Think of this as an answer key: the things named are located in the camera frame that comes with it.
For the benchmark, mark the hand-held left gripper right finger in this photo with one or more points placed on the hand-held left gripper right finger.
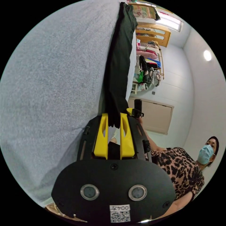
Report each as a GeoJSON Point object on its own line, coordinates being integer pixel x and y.
{"type": "Point", "coordinates": [126, 143]}

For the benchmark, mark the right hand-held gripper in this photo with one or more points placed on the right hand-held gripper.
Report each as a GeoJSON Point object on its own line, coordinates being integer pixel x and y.
{"type": "Point", "coordinates": [137, 113]}

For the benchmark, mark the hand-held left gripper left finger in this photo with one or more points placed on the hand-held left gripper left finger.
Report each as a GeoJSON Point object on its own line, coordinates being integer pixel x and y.
{"type": "Point", "coordinates": [101, 141]}

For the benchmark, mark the black pants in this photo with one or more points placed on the black pants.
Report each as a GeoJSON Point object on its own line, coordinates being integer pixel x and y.
{"type": "Point", "coordinates": [118, 70]}

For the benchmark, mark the person's left forearm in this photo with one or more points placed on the person's left forearm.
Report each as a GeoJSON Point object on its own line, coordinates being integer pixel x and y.
{"type": "Point", "coordinates": [180, 203]}

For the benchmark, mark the person's right forearm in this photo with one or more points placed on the person's right forearm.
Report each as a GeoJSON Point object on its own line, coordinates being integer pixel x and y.
{"type": "Point", "coordinates": [151, 139]}

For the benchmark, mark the person's right hand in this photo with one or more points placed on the person's right hand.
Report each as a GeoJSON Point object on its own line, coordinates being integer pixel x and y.
{"type": "Point", "coordinates": [140, 121]}

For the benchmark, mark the beige door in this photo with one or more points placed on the beige door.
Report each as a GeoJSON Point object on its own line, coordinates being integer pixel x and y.
{"type": "Point", "coordinates": [155, 114]}

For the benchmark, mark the clothes rack with garments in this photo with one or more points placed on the clothes rack with garments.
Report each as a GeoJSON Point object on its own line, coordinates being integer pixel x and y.
{"type": "Point", "coordinates": [150, 63]}

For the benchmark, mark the person's body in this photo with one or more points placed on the person's body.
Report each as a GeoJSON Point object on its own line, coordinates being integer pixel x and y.
{"type": "Point", "coordinates": [183, 169]}

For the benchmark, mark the bed with grey-blue sheet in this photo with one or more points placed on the bed with grey-blue sheet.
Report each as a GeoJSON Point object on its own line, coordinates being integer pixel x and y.
{"type": "Point", "coordinates": [53, 88]}

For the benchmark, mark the wooden cupboard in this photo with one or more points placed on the wooden cupboard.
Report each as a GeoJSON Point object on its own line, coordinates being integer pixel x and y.
{"type": "Point", "coordinates": [155, 33]}

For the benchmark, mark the round ceiling lamp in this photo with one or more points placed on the round ceiling lamp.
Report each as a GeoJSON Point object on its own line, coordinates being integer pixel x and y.
{"type": "Point", "coordinates": [207, 55]}

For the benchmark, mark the window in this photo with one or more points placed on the window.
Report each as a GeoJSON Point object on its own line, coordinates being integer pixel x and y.
{"type": "Point", "coordinates": [169, 18]}

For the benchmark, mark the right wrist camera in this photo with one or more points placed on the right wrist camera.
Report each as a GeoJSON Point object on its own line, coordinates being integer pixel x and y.
{"type": "Point", "coordinates": [138, 105]}

